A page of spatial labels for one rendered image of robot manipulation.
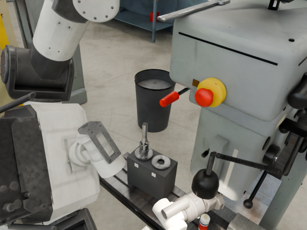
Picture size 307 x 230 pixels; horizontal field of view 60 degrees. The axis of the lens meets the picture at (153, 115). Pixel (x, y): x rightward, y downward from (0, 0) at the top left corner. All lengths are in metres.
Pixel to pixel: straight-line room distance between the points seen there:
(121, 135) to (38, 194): 2.56
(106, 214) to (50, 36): 2.02
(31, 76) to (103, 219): 1.89
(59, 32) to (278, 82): 0.42
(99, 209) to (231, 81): 2.08
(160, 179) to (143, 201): 0.18
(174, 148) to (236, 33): 2.54
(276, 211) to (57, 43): 1.32
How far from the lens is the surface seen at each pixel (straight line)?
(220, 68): 0.54
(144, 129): 1.19
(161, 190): 1.30
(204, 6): 0.63
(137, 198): 1.38
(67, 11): 0.52
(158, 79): 3.22
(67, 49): 0.60
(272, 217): 1.60
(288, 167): 0.71
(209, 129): 0.80
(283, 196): 1.47
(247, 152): 0.78
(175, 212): 0.91
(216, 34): 0.53
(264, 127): 0.67
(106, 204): 2.51
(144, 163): 1.27
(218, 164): 0.81
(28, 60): 0.67
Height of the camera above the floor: 2.04
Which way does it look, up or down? 36 degrees down
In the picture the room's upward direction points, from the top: 3 degrees clockwise
